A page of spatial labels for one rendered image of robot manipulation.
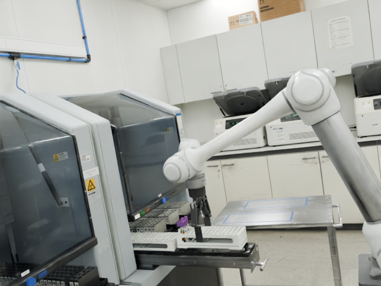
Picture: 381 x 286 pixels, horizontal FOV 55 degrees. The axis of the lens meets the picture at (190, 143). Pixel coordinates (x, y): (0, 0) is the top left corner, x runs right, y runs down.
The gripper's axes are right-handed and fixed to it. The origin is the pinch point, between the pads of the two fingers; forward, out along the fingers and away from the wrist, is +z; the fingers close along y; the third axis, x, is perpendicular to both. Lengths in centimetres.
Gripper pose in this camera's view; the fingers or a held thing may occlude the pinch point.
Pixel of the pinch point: (203, 231)
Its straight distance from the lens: 166.3
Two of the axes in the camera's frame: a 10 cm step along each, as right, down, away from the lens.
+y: 4.1, -1.6, 9.0
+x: -9.0, 1.1, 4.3
